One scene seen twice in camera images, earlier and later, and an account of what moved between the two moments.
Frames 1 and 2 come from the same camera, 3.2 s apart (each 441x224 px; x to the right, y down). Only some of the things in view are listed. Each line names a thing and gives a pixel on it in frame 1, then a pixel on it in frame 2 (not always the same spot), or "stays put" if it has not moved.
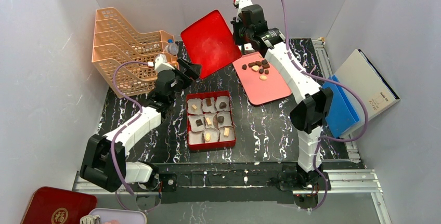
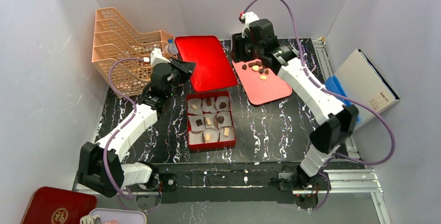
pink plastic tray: (261, 83) stays put
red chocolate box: (210, 121) stays put
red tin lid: (210, 44) -> (212, 69)
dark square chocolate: (198, 122) stays put
